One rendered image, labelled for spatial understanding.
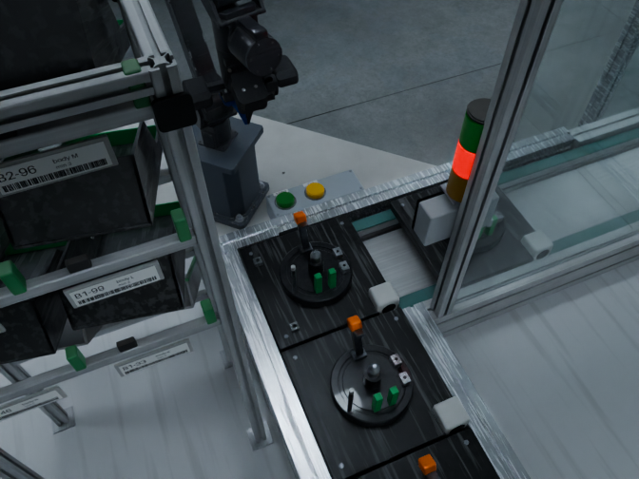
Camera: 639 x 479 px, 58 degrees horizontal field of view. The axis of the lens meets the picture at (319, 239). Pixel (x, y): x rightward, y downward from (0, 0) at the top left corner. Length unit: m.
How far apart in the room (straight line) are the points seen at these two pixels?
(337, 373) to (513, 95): 0.54
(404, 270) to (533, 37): 0.65
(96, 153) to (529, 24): 0.44
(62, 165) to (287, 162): 1.05
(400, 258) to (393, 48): 2.28
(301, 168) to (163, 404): 0.66
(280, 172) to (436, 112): 1.65
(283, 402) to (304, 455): 0.10
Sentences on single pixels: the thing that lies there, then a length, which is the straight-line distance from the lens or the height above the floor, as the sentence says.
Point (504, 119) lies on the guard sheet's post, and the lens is 0.73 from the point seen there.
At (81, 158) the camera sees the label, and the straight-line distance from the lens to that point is 0.46.
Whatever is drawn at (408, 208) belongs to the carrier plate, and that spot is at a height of 0.97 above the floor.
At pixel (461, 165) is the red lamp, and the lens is 0.82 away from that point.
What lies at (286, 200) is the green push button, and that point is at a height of 0.97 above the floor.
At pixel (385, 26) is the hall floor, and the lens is 3.56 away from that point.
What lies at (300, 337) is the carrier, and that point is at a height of 0.97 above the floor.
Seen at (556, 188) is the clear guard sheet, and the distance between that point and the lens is 0.97.
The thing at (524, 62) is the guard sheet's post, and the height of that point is 1.52.
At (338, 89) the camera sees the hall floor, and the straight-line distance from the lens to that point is 3.07.
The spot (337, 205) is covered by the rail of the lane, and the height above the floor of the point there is 0.96.
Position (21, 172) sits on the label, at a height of 1.60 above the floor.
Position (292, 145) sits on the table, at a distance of 1.51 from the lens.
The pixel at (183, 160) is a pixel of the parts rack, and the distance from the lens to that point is 0.48.
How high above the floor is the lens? 1.90
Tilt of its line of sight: 53 degrees down
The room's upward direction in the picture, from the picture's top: straight up
